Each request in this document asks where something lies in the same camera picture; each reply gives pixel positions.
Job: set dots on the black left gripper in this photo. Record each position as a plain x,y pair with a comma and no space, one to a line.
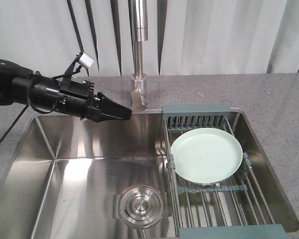
78,99

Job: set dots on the light green round plate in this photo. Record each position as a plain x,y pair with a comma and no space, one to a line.
206,155

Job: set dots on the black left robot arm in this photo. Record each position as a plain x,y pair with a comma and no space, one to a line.
45,95

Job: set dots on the grey dish drying rack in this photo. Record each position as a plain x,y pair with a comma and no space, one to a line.
247,205

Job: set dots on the stainless steel sink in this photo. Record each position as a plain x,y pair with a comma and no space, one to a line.
66,172

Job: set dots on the steel sink drain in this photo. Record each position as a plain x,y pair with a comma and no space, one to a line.
140,206

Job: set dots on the white pleated curtain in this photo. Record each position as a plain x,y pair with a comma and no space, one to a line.
185,37

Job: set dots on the steel kitchen faucet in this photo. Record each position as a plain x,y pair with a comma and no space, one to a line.
139,33

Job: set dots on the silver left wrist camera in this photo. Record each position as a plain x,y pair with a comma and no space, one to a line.
84,59

